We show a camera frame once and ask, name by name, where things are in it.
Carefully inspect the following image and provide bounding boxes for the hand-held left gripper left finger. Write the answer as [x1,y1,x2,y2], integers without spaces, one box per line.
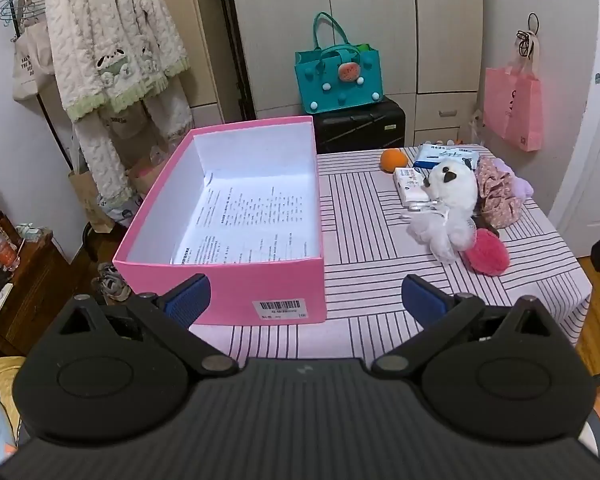
[55,274,241,377]

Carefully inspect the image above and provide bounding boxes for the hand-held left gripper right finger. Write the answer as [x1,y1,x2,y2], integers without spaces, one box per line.
[372,274,556,378]

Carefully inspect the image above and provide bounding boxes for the pink cardboard box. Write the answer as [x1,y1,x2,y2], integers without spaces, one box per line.
[112,116,327,327]

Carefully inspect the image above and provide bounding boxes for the white fluffy pouf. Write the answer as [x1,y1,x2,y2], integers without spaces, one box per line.
[400,204,478,264]

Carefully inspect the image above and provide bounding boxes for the red powder puff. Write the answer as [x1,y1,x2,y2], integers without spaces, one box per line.
[464,228,511,277]

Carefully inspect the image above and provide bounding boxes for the purple plush toy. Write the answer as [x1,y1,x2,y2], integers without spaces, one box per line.
[495,157,535,198]

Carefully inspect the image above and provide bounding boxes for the small white tissue pack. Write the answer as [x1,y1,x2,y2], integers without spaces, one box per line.
[393,167,433,207]

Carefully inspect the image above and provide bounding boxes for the white round plush toy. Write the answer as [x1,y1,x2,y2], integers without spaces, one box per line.
[422,156,479,217]

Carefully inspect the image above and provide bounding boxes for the pink floral scrunchie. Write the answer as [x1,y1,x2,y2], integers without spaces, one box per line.
[472,156,523,228]

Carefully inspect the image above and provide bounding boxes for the orange makeup sponge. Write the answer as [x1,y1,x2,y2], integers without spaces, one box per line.
[380,149,410,173]

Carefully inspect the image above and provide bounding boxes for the pair of shoes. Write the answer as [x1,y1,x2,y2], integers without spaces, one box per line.
[97,262,131,303]

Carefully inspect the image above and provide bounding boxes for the white door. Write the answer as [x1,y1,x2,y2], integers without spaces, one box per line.
[547,0,600,241]

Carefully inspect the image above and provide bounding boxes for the printed paper sheet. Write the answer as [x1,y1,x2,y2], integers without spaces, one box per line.
[172,170,318,265]

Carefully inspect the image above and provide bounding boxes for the brown paper bag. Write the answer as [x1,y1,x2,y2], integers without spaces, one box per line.
[69,170,116,233]

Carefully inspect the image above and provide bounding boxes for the blue wet wipes pack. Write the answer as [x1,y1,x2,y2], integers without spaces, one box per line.
[413,143,481,171]

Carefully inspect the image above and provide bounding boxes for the wooden cabinet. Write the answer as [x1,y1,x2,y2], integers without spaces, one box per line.
[0,200,83,356]

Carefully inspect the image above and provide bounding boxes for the cream fleece pajama pants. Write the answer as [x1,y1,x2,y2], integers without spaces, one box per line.
[72,77,196,206]

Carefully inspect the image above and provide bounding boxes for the pink shopping bag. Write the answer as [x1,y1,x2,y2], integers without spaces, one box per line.
[482,35,543,152]

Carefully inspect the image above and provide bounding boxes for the black suitcase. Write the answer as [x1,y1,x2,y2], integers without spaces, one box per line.
[312,96,407,155]

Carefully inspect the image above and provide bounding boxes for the orange drink bottle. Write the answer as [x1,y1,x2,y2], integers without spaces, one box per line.
[0,222,21,268]

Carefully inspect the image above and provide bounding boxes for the black metal coat rack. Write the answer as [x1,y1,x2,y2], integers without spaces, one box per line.
[0,0,111,261]

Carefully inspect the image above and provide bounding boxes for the teal felt handbag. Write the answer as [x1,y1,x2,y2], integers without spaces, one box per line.
[295,11,385,114]

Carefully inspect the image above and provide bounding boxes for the beige wardrobe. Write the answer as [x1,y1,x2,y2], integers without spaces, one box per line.
[145,0,486,153]

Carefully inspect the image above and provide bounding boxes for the cream fleece pajama jacket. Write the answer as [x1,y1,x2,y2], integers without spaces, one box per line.
[44,0,191,122]

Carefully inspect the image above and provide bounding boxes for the beige canvas tote bag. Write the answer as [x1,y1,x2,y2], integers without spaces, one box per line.
[12,0,56,103]

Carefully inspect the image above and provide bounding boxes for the blue clothes hanger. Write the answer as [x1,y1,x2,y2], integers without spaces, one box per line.
[0,0,46,26]

